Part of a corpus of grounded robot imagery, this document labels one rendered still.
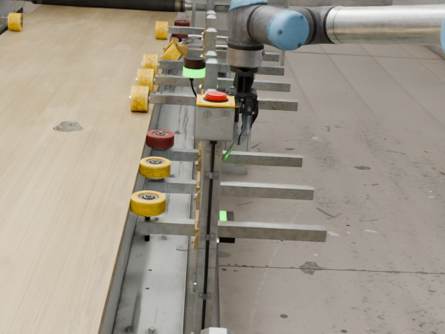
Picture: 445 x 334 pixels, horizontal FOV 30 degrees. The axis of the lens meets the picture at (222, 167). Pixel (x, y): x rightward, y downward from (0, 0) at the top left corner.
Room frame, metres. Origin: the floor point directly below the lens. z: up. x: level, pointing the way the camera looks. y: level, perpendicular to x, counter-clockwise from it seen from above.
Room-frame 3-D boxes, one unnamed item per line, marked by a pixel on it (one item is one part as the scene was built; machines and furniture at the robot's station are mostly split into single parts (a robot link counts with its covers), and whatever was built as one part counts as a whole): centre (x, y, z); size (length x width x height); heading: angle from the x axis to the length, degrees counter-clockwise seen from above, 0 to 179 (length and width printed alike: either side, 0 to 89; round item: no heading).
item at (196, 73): (2.24, 0.09, 1.10); 0.06 x 0.06 x 0.02
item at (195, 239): (1.76, 0.03, 0.84); 0.13 x 0.06 x 0.05; 2
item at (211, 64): (2.24, 0.05, 0.90); 0.03 x 0.03 x 0.48; 2
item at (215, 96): (1.48, 0.02, 1.22); 0.04 x 0.04 x 0.02
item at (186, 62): (2.24, 0.09, 1.13); 0.06 x 0.06 x 0.02
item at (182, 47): (3.27, 0.22, 0.95); 0.10 x 0.04 x 0.10; 92
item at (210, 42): (2.74, 0.06, 0.90); 0.03 x 0.03 x 0.48; 2
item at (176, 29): (3.78, 0.07, 0.95); 0.50 x 0.04 x 0.04; 92
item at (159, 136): (2.27, 0.18, 0.85); 0.08 x 0.08 x 0.11
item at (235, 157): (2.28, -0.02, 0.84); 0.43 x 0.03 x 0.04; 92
